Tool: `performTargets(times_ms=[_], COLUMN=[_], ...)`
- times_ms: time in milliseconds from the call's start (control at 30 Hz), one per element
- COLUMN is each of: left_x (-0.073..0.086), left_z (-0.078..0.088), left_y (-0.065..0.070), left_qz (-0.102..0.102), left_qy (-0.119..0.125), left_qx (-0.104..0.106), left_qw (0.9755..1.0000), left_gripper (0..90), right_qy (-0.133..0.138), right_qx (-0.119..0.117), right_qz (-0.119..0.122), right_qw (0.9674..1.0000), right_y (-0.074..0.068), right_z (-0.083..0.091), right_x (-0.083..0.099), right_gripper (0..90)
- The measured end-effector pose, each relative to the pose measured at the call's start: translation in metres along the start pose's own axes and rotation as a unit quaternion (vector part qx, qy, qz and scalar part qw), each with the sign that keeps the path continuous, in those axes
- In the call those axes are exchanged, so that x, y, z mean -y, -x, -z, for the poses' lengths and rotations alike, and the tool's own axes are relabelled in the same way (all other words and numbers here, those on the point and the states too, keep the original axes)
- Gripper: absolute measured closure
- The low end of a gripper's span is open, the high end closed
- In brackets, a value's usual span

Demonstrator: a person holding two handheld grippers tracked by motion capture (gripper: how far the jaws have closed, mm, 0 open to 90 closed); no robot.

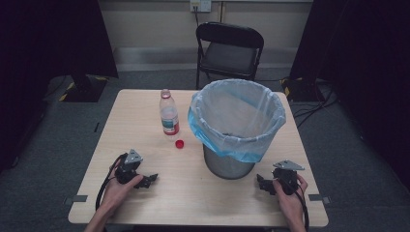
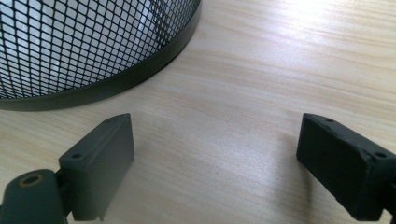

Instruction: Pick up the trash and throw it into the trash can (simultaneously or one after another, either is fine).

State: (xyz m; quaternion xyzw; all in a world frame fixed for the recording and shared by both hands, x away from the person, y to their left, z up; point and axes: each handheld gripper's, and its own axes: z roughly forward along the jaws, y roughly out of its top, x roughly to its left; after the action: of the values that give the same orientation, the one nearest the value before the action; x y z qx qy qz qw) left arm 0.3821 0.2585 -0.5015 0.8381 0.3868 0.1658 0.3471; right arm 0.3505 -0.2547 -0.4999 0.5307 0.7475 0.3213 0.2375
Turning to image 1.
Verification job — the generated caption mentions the grey metal trash bin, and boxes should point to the grey metal trash bin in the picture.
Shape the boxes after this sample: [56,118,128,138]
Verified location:
[202,143,256,181]

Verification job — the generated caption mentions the dark curtain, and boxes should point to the dark curtain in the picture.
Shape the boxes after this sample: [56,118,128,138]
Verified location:
[289,0,410,191]
[0,0,120,173]

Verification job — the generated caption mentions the blue translucent bin liner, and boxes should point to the blue translucent bin liner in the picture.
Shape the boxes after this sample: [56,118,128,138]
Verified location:
[188,78,287,164]

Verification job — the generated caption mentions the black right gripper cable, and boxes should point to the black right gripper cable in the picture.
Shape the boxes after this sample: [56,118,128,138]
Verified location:
[283,178,310,232]

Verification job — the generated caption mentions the person's left hand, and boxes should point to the person's left hand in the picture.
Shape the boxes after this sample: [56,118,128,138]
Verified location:
[102,162,145,218]

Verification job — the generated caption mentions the black folding chair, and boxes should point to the black folding chair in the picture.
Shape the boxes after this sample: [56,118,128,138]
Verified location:
[194,21,266,91]

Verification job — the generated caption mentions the white wall socket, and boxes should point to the white wall socket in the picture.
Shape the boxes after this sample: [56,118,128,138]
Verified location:
[190,0,213,14]

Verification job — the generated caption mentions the clear plastic water bottle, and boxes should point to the clear plastic water bottle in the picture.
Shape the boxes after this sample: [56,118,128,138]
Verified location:
[159,88,181,142]

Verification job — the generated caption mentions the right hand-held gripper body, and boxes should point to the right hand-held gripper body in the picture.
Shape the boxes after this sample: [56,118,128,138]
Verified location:
[272,159,306,196]

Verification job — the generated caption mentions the black socket cable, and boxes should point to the black socket cable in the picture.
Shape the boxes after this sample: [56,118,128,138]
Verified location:
[192,6,201,28]

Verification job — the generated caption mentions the black floor cables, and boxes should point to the black floor cables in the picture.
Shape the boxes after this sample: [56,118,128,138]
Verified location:
[291,80,339,130]

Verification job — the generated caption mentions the person's right hand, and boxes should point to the person's right hand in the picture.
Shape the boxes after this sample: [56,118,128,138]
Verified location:
[272,173,309,224]

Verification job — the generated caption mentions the grey floor tape strip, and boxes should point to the grey floor tape strip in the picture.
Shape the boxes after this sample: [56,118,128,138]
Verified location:
[63,194,89,207]
[307,193,332,205]

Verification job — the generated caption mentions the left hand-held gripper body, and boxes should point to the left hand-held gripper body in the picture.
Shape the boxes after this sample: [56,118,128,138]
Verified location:
[114,148,144,186]

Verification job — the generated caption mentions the black stand base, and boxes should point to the black stand base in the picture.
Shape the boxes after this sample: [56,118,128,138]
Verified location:
[279,76,327,103]
[58,73,109,103]

